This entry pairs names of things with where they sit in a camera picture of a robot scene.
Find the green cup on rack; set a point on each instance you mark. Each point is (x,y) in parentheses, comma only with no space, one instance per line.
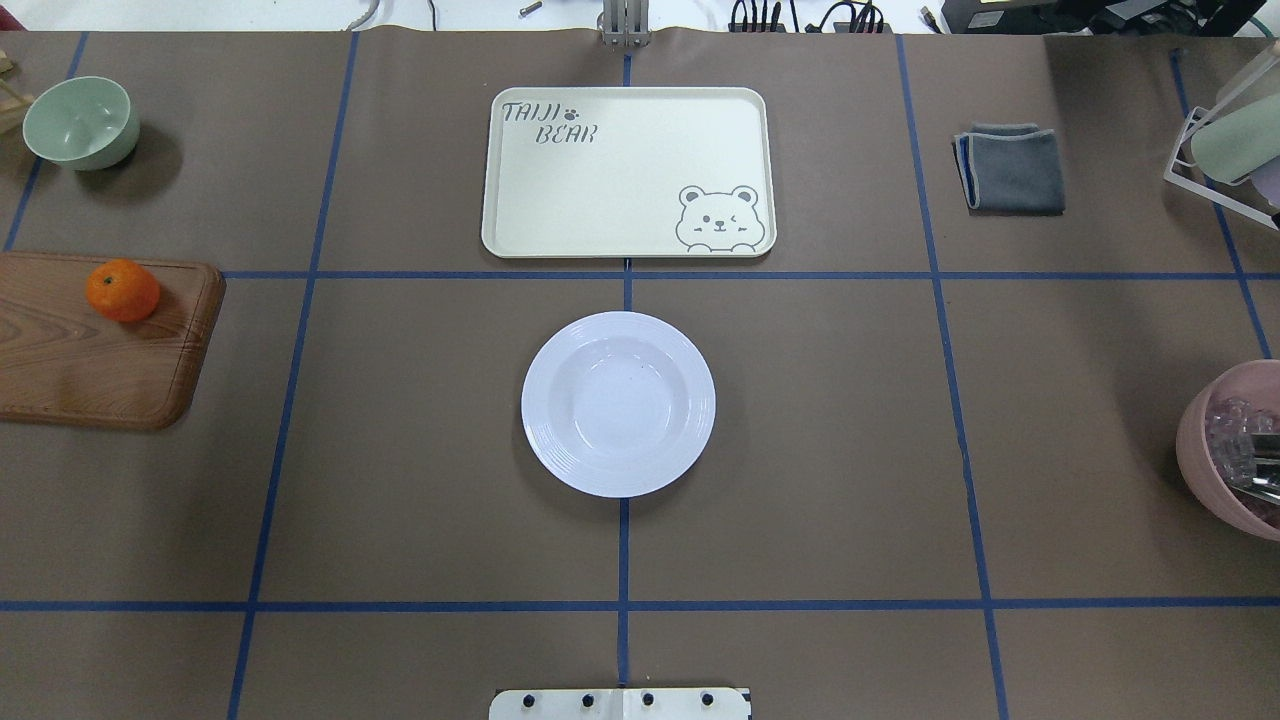
(1230,148)

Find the green bowl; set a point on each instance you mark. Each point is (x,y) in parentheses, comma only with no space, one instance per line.
(83,123)

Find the lilac cup on rack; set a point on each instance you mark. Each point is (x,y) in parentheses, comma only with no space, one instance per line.
(1266,182)

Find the folded grey cloth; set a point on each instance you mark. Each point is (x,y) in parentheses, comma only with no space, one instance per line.
(1011,169)

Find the cream bear print tray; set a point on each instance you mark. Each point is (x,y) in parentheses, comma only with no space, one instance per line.
(628,172)

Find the wooden mug rack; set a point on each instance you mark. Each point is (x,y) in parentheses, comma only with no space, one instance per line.
(14,104)

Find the pink bowl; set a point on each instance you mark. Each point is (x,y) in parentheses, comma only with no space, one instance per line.
(1256,381)

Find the orange mandarin fruit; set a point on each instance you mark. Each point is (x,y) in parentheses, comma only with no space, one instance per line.
(122,290)

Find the white wire cup rack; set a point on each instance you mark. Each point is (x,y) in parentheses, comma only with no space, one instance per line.
(1257,79)

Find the wooden cutting board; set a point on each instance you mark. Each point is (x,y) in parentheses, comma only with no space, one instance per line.
(63,363)

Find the aluminium frame post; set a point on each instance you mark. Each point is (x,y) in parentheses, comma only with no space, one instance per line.
(625,23)

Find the white round plate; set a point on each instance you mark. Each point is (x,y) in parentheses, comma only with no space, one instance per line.
(618,404)

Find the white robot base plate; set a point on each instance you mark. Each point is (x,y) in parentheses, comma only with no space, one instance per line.
(623,703)

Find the clear ice cubes in bowl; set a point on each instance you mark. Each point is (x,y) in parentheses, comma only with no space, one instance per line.
(1244,450)

